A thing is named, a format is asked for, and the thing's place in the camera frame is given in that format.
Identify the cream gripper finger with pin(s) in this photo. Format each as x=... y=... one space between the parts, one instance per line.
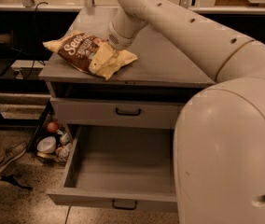
x=102 y=56

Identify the brown and yellow chip bag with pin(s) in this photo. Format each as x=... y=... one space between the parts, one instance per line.
x=79 y=48

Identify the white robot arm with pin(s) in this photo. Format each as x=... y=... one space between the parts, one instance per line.
x=219 y=136

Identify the grey drawer cabinet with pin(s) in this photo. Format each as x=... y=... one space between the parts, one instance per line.
x=125 y=97

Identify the closed grey upper drawer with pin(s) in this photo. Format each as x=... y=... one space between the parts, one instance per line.
x=116 y=113

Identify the open grey middle drawer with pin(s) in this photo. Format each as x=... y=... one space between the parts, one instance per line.
x=120 y=168

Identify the red apple in bin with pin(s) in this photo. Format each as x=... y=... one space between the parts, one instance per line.
x=52 y=127

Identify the black bin of small items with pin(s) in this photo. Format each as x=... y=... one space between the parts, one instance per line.
x=63 y=142

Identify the white bowl in bin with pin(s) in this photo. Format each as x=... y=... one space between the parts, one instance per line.
x=47 y=145

